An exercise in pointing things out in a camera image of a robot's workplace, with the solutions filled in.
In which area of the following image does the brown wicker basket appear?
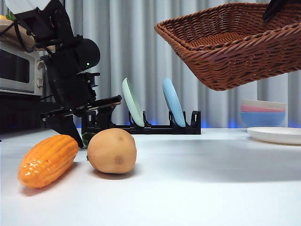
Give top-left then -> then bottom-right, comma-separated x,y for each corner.
154,2 -> 301,92

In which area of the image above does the pale grey camera box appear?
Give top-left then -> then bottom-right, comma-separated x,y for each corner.
4,0 -> 51,16

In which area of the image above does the pale blue plate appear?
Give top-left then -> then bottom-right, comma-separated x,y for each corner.
162,77 -> 186,128

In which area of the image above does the white flat plate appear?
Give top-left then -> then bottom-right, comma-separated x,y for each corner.
246,127 -> 301,145

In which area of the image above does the black dish rack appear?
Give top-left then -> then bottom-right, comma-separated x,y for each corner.
81,110 -> 202,135

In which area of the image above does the orange corn cob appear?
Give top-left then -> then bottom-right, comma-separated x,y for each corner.
17,134 -> 79,188

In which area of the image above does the pale green plate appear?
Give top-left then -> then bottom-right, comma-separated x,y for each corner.
122,77 -> 146,128

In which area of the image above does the tan potato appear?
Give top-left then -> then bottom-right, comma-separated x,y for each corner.
87,128 -> 137,174

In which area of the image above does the beige bowl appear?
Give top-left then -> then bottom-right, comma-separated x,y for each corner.
240,99 -> 286,113

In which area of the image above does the blue bowl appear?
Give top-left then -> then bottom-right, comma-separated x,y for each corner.
240,112 -> 286,129

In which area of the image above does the pink bowl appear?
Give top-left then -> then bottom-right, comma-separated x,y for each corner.
240,105 -> 286,114

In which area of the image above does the grey curtain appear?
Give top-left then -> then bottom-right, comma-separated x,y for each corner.
0,0 -> 301,129

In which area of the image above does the silver toaster oven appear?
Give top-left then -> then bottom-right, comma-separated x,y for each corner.
0,43 -> 48,96

